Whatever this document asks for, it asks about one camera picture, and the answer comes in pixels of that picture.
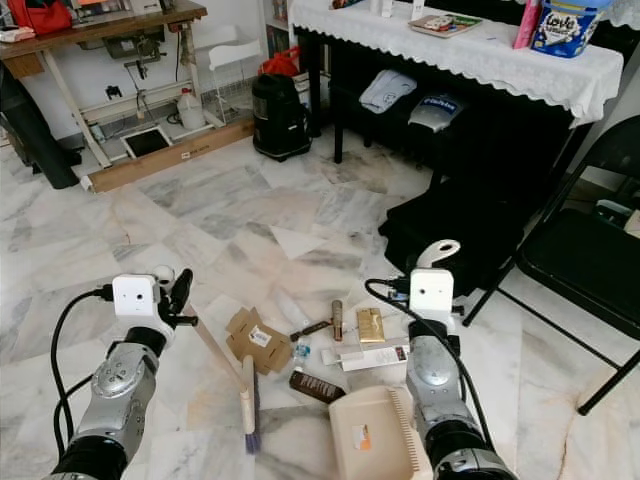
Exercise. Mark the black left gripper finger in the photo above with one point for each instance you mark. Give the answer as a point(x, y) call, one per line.
point(180, 283)

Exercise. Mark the wooden brush with purple bristles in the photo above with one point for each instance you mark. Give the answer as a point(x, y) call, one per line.
point(249, 400)

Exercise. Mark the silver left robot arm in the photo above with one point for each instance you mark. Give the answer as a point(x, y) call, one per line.
point(120, 385)

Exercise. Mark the gold foil packet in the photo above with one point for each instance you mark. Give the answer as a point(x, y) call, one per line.
point(371, 325)

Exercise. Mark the black piano bench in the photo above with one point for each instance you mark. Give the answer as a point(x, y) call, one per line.
point(445, 225)

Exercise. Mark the brown cardboard piece with label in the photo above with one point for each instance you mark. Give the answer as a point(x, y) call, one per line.
point(257, 338)

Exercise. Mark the thin dark brown stick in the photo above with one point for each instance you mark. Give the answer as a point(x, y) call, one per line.
point(310, 329)

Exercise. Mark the small clear plastic bottle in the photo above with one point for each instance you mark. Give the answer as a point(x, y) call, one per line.
point(301, 351)

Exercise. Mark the dark brown wrapper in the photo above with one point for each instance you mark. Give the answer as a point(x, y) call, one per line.
point(316, 386)

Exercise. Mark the long wooden plank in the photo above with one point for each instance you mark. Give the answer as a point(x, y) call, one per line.
point(170, 158)

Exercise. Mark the white framed black tablet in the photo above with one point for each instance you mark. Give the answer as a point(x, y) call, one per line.
point(147, 142)

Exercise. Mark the white plastic jug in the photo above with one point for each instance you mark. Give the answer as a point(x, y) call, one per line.
point(190, 112)

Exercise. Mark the grey package with blue label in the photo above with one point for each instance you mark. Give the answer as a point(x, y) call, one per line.
point(435, 112)

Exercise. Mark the black vacuum cleaner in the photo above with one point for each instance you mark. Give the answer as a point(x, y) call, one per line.
point(280, 120)

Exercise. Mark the black folding chair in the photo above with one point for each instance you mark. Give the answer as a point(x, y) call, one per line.
point(585, 260)

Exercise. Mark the black piano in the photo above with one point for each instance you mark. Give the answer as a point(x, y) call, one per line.
point(510, 130)

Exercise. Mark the long black bag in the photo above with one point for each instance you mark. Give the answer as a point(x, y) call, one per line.
point(40, 140)

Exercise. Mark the white lace cloth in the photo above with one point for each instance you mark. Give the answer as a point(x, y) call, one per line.
point(460, 60)

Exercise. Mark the red plastic bag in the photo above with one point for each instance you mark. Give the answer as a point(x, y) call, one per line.
point(280, 63)

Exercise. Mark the wooden table with white legs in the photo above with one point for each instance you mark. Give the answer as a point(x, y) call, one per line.
point(120, 22)

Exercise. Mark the flat picture book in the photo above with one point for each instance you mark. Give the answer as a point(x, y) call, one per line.
point(445, 25)

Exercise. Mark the white bookshelf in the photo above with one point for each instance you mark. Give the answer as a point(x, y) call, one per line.
point(277, 22)

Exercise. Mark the pink packet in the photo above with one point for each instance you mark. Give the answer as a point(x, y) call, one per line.
point(527, 24)

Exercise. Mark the red fabric bag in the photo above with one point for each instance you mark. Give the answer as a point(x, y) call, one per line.
point(40, 16)

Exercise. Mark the blue tissue roll pack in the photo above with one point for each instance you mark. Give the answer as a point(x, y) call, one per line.
point(570, 28)

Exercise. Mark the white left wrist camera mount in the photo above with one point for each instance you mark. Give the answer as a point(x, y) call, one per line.
point(135, 296)

